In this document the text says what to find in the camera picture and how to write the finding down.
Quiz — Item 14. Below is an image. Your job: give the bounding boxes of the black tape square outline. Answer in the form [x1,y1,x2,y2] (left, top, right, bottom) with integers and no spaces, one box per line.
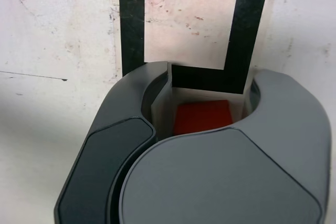
[118,0,272,96]

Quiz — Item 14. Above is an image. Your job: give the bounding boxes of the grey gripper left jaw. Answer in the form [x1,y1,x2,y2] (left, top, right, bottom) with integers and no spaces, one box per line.
[54,60,174,224]

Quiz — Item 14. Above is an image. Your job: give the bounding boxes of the red cube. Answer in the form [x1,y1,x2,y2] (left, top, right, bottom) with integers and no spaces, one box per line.
[172,100,234,137]

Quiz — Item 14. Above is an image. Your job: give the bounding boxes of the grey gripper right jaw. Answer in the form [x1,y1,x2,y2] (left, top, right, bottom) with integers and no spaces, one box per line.
[110,68,332,224]

